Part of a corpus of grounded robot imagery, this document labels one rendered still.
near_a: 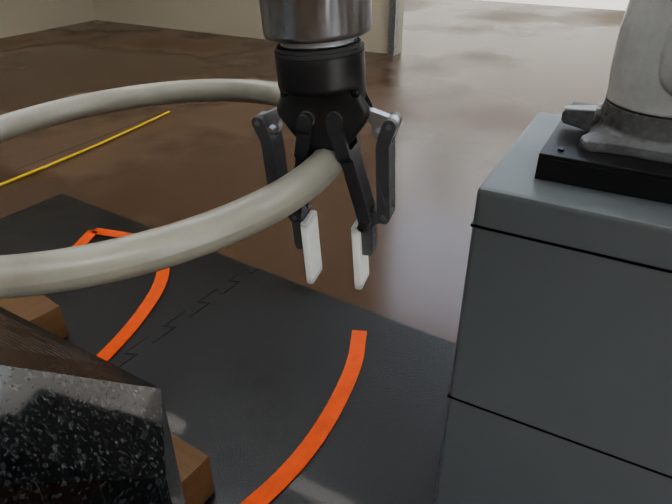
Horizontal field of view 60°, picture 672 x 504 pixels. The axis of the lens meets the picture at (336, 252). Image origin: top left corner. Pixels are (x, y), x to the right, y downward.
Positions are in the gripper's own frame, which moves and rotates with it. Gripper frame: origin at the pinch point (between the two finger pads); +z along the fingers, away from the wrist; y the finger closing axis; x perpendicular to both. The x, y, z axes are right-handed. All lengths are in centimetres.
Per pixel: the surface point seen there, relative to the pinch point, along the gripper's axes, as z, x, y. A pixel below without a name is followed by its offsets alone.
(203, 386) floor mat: 79, -51, 60
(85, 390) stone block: 15.0, 10.5, 27.4
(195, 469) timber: 68, -19, 42
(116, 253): -10.3, 19.6, 8.6
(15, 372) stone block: 8.2, 15.7, 29.4
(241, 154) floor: 76, -211, 126
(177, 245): -9.9, 17.2, 5.4
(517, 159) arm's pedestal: 5.4, -40.9, -15.9
